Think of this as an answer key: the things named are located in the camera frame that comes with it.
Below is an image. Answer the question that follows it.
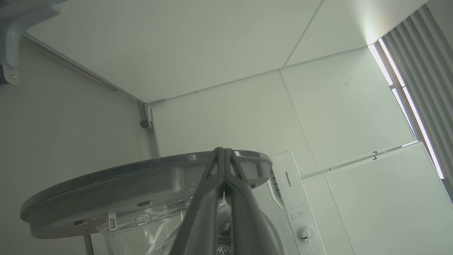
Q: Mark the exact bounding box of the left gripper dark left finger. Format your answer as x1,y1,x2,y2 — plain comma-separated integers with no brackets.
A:
170,147,225,255

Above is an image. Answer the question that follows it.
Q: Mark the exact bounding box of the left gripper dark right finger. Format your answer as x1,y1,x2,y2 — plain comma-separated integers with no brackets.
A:
225,148,281,255

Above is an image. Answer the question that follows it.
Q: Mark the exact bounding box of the round black glass washer door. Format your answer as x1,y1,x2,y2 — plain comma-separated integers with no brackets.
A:
19,150,273,255

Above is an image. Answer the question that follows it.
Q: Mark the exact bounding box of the white front-load washing machine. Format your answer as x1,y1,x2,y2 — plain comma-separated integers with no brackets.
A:
90,151,328,255

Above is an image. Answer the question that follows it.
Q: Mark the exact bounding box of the white round control knob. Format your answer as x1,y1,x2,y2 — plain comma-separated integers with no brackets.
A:
299,226,317,244

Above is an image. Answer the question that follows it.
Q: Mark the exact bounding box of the grey slatted window blind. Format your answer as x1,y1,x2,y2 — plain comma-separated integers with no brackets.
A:
368,4,453,202

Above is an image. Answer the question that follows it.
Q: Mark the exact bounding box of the white partition leg bracket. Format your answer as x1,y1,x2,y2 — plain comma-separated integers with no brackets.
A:
0,0,68,85

